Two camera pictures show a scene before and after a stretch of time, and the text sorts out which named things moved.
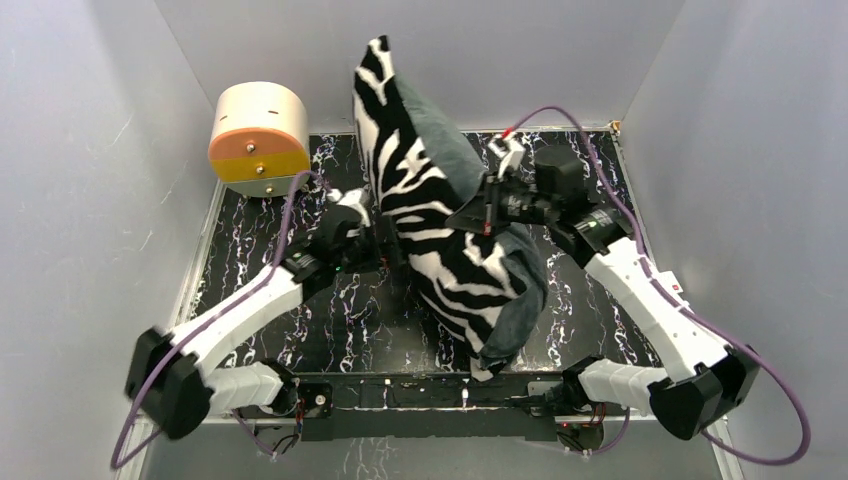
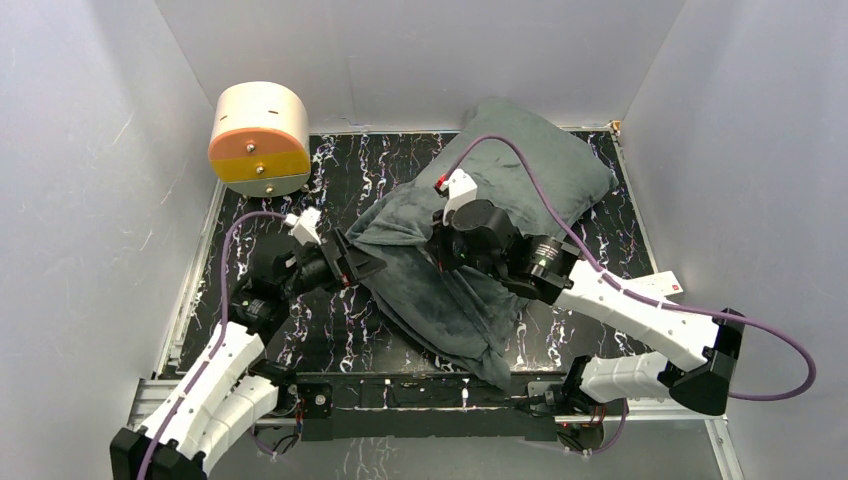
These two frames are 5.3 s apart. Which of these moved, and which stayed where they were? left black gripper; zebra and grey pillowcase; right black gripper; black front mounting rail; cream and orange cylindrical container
Moved: left black gripper; zebra and grey pillowcase; right black gripper
Stayed: cream and orange cylindrical container; black front mounting rail
